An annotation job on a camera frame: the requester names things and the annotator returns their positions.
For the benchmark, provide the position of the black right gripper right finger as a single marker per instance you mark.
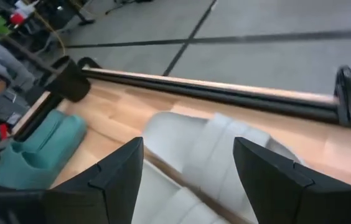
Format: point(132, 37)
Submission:
point(287, 193)

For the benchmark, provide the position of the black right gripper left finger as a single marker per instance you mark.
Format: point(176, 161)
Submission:
point(110, 186)

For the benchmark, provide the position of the grey rubber slide sandal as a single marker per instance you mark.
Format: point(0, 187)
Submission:
point(160, 199)
point(194, 149)

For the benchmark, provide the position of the green rubber slide sandal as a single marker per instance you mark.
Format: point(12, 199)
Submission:
point(63, 149)
point(35, 130)

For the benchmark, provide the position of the black plant pot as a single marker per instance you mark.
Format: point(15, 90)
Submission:
point(69, 82)

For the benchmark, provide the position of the black aluminium table frame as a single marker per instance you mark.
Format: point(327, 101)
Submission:
point(225, 95)

